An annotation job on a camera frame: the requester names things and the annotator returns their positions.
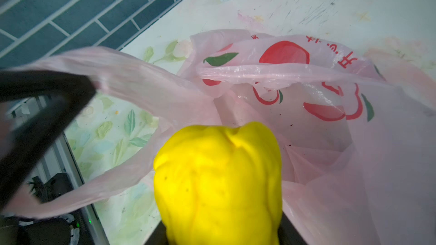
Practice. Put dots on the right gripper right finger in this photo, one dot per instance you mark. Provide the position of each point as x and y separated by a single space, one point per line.
287 233

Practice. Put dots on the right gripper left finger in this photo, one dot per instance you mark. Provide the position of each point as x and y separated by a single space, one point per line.
158 237

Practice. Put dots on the yellow fake fruit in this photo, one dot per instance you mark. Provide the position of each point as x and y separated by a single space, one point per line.
217 185

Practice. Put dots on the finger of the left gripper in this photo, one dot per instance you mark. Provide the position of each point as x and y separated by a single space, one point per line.
24 146

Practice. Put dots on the pink plastic bag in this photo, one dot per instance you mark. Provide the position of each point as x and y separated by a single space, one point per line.
357 137

